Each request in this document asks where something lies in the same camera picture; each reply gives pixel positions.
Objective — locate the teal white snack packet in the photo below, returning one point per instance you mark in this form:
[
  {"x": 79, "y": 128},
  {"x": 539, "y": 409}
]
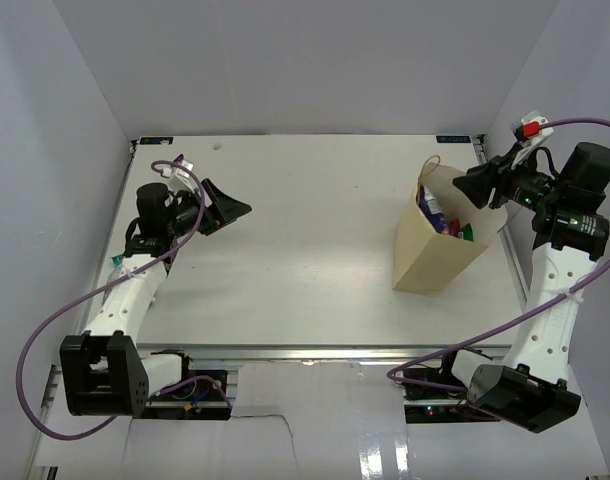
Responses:
[{"x": 118, "y": 272}]

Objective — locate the dark blue purple snack bag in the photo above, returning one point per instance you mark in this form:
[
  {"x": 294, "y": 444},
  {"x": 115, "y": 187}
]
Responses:
[{"x": 429, "y": 206}]

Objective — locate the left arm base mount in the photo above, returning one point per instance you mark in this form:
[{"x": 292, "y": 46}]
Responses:
[{"x": 196, "y": 401}]

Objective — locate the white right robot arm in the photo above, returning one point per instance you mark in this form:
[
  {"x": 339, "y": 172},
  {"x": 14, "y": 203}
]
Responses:
[{"x": 529, "y": 387}]

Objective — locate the pink Fox's candy bag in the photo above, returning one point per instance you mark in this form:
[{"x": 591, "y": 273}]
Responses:
[{"x": 454, "y": 228}]

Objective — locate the right black XDOF label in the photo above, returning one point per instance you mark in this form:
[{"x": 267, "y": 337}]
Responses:
[{"x": 453, "y": 139}]

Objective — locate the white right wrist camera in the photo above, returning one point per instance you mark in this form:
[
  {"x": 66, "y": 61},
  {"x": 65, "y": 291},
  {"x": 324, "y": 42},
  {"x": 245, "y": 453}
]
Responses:
[{"x": 530, "y": 132}]

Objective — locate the left black XDOF label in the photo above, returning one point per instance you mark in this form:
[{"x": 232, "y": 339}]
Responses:
[{"x": 156, "y": 140}]

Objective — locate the green Fox's candy bag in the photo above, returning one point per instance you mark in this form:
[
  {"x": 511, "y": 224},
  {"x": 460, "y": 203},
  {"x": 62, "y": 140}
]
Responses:
[{"x": 466, "y": 232}]

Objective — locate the black xdof label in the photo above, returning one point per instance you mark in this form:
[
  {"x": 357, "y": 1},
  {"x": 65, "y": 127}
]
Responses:
[
  {"x": 453, "y": 139},
  {"x": 156, "y": 140}
]

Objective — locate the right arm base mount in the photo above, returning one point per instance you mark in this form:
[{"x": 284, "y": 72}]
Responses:
[{"x": 424, "y": 406}]

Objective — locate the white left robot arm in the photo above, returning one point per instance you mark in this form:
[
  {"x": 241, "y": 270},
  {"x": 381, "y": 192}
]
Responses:
[{"x": 103, "y": 372}]

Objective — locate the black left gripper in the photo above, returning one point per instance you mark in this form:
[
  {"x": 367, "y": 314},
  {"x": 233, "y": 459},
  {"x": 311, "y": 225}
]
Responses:
[{"x": 226, "y": 209}]

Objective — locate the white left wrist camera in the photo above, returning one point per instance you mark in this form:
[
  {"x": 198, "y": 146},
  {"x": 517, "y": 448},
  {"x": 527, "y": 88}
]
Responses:
[{"x": 178, "y": 176}]

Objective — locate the brown paper bag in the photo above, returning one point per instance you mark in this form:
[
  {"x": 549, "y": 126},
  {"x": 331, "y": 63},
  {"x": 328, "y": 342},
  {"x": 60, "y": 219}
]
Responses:
[{"x": 424, "y": 261}]

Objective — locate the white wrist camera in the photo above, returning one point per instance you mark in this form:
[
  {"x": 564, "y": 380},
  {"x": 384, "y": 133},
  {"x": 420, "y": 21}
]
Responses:
[
  {"x": 178, "y": 176},
  {"x": 530, "y": 132}
]

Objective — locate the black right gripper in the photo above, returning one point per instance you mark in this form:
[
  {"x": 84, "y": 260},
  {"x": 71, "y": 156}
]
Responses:
[{"x": 499, "y": 173}]

